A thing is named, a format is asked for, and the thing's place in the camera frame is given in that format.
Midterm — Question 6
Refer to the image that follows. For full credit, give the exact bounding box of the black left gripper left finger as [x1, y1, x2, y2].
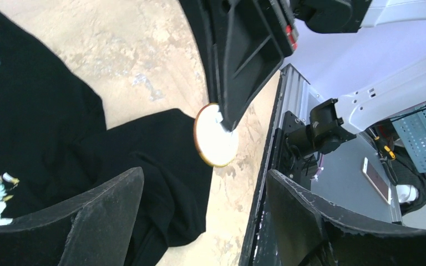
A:
[0, 167, 144, 265]

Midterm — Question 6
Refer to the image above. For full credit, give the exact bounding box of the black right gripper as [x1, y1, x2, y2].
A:
[180, 1, 298, 131]

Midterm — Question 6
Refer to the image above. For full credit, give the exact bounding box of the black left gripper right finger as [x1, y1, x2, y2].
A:
[266, 170, 426, 265]

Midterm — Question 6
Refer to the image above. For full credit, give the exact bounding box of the orange yellow round brooch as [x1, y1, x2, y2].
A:
[193, 103, 239, 167]

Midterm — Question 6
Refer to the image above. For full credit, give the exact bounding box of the black floral print t-shirt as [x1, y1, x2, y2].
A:
[0, 12, 212, 265]

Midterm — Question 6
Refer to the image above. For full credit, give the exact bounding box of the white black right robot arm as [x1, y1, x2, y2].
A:
[180, 1, 426, 166]

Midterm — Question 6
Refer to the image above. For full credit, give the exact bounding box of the white smartphone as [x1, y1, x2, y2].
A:
[362, 157, 392, 205]

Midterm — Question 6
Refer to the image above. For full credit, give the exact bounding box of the aluminium black mounting rail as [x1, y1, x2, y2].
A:
[237, 63, 403, 266]

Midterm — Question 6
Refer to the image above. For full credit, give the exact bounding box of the blue perforated metal bracket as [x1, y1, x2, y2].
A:
[392, 110, 426, 173]

